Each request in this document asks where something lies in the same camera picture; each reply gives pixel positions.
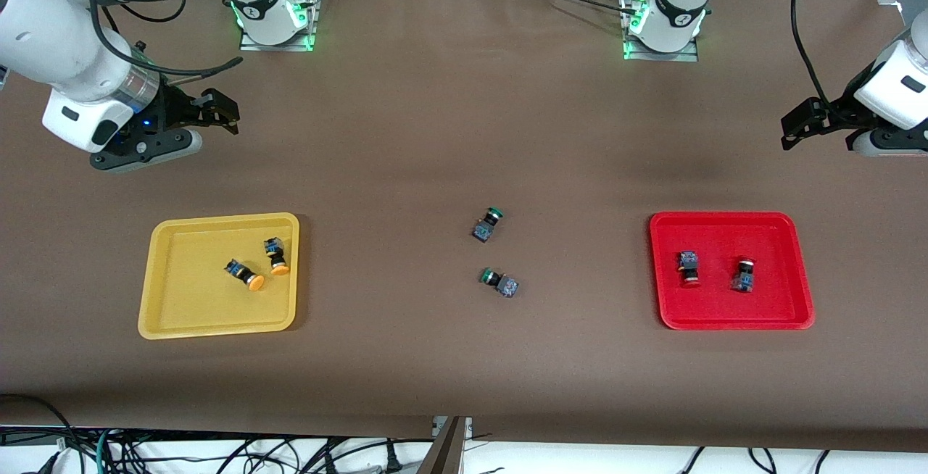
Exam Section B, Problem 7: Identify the yellow mushroom push button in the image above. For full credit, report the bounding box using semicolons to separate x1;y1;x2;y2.
223;258;266;291
262;237;291;276

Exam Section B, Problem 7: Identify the red mushroom push button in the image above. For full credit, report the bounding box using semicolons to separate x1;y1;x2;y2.
677;250;702;288
731;257;756;294

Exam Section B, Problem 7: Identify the yellow plastic tray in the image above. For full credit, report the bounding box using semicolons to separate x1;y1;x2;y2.
138;212;300;341

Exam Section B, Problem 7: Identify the red plastic tray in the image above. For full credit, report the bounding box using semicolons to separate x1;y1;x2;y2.
649;212;816;331

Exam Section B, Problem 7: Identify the green mushroom push button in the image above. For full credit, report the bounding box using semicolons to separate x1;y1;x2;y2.
479;267;520;299
472;207;505;244

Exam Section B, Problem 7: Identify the metal table support beam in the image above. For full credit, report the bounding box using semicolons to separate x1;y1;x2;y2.
415;416;466;474

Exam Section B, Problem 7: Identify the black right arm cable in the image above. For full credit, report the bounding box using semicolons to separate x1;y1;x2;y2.
80;0;244;78

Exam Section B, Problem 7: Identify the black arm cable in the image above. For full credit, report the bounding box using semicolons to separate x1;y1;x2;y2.
80;0;244;78
790;0;834;109

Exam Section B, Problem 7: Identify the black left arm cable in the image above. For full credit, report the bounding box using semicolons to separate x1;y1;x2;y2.
790;0;834;109

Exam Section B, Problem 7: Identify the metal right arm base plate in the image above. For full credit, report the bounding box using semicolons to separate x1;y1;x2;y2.
239;0;321;52

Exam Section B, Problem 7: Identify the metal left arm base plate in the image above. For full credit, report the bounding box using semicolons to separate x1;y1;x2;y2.
622;0;700;62

